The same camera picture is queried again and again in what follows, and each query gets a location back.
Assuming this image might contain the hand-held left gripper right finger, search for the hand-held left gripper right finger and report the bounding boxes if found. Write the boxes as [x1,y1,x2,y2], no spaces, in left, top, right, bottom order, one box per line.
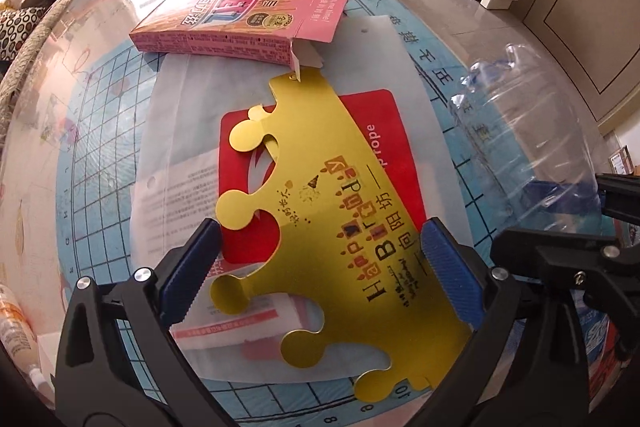
[421,217,608,427]

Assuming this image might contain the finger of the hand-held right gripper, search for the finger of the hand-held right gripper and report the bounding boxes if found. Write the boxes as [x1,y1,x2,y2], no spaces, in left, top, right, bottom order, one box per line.
[530,173,640,226]
[489,229,640,294]

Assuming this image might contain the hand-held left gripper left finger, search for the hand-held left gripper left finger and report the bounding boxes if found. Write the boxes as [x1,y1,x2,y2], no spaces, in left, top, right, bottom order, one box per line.
[54,218,236,427]

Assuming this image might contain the gold paper crown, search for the gold paper crown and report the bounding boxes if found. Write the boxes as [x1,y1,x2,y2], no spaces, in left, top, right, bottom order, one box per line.
[210,68,473,404]

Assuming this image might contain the clear plastic bottle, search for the clear plastic bottle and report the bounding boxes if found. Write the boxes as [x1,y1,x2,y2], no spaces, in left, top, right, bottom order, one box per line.
[447,43,607,269]

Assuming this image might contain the pink white paper slip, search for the pink white paper slip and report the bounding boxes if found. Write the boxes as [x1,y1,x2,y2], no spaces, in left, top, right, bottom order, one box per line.
[172,297,307,358]

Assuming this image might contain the blue white packet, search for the blue white packet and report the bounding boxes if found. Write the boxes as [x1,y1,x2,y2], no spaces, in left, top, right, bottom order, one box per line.
[570,297,633,413]

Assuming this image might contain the white box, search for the white box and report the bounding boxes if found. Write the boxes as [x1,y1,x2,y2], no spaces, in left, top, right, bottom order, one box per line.
[35,332,63,389]

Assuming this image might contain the blue grid mat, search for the blue grid mat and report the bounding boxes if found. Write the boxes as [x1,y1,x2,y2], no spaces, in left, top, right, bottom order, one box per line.
[47,0,621,427]

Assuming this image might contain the white orange plastic bottle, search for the white orange plastic bottle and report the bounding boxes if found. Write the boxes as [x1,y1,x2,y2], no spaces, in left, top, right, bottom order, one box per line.
[0,282,45,403]

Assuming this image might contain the white plastic bag red label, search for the white plastic bag red label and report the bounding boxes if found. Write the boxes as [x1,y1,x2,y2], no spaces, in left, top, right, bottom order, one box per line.
[131,14,473,383]

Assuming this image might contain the pink snack box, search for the pink snack box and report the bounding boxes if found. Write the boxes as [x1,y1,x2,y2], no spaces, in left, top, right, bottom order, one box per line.
[129,0,353,82]

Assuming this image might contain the dotted cushion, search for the dotted cushion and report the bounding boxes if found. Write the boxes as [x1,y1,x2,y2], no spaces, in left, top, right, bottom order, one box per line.
[0,6,48,62]

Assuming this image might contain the small picture frame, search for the small picture frame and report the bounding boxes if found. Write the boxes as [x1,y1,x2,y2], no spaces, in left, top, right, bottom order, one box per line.
[607,146,634,176]

